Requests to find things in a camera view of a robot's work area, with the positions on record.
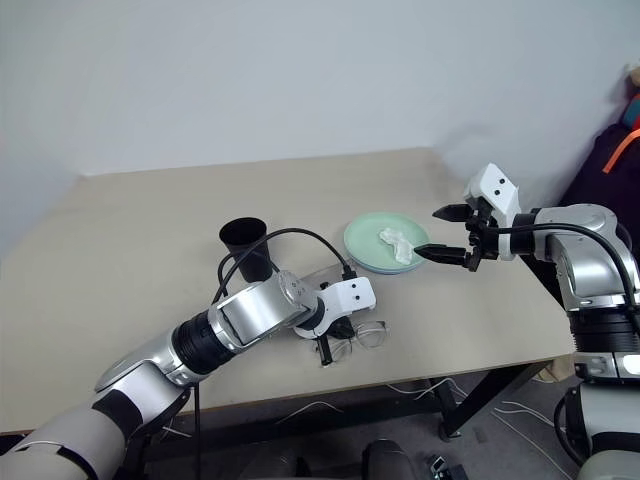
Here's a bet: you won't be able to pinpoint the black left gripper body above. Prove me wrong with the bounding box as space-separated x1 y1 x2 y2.
312 319 347 347

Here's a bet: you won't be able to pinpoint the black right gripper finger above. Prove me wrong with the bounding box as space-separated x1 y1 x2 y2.
432 203 472 224
414 243 469 268

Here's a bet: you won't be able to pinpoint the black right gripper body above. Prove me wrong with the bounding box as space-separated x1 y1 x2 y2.
462 197 502 274

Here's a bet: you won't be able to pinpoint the clear frame glasses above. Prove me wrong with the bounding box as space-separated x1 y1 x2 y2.
312 319 392 362

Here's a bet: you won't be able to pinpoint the black plastic cup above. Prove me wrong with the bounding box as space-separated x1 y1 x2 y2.
218 216 274 283

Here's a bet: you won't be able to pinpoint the crumpled white tissue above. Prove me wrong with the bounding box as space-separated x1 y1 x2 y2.
377 227 417 265

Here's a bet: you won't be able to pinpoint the light blue plate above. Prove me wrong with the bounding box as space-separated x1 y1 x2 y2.
349 254 424 277

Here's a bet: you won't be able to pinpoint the mint green plate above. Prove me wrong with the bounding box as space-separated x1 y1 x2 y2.
342 211 431 274

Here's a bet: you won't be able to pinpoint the dark rounded shape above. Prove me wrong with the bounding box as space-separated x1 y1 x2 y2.
361 438 417 480

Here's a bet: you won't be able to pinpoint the dark fabric bag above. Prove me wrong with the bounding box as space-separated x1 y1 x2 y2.
558 122 640 211

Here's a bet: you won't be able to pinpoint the brown cardboard piece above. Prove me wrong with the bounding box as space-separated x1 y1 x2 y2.
539 359 577 384

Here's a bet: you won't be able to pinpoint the small black floor device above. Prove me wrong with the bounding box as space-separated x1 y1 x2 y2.
428 456 470 480

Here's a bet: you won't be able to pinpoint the plush toy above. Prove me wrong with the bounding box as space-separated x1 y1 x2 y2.
621 63 640 132

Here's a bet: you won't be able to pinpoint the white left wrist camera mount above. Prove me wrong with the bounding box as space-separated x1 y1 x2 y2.
293 279 378 341

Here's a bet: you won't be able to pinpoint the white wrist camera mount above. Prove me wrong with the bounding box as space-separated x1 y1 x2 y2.
293 279 378 341
463 163 523 229

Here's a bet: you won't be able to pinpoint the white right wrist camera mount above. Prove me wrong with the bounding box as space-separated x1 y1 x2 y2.
463 163 523 229

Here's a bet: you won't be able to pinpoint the white floor cable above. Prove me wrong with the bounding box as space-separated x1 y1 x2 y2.
492 399 557 429
276 399 347 427
387 377 467 402

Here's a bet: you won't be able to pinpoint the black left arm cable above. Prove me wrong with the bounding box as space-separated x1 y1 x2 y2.
194 227 357 480

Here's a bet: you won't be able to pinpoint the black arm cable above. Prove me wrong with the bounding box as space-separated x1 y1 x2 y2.
492 223 640 307
194 227 357 480

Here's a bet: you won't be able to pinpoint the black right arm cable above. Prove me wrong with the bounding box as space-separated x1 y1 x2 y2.
492 223 640 307

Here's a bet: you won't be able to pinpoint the black metal table frame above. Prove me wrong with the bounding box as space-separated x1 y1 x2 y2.
124 359 554 480

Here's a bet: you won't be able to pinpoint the orange strap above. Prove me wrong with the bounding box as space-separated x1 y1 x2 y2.
601 128 640 175

